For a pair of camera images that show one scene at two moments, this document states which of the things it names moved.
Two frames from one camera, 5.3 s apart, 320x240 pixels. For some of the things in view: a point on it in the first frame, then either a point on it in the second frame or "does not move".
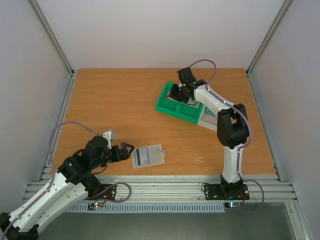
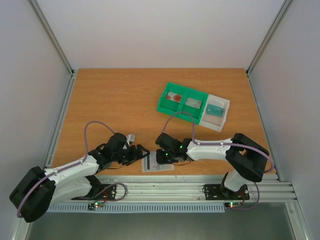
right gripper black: x=175 y=94 to x=162 y=155
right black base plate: x=226 y=191 does not move
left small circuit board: x=92 y=206 does not move
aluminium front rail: x=262 y=189 does not move
